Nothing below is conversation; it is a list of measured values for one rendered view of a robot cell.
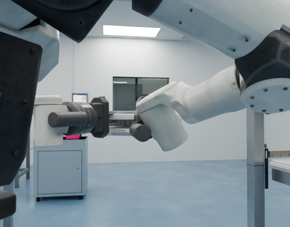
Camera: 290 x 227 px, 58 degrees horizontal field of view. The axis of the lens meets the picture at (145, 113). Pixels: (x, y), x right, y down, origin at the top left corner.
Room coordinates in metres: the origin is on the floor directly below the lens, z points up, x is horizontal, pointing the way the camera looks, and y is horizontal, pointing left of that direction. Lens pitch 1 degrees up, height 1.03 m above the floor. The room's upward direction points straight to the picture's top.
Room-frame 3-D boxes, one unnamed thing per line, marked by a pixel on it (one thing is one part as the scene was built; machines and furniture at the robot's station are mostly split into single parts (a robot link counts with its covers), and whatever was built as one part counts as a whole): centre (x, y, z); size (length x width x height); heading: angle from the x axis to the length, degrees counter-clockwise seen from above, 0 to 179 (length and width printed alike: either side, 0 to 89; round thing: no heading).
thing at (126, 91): (6.27, 0.10, 1.43); 1.38 x 0.01 x 1.16; 99
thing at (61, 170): (3.53, 1.10, 0.38); 0.63 x 0.57 x 0.76; 99
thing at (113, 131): (0.92, 0.02, 0.99); 0.24 x 0.24 x 0.02; 67
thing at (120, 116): (0.92, 0.02, 1.04); 0.25 x 0.24 x 0.02; 67
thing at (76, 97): (3.70, 0.92, 1.07); 0.23 x 0.10 x 0.62; 99
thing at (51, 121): (0.65, 0.21, 1.02); 0.11 x 0.11 x 0.11; 60
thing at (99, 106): (0.75, 0.16, 1.03); 0.12 x 0.10 x 0.13; 150
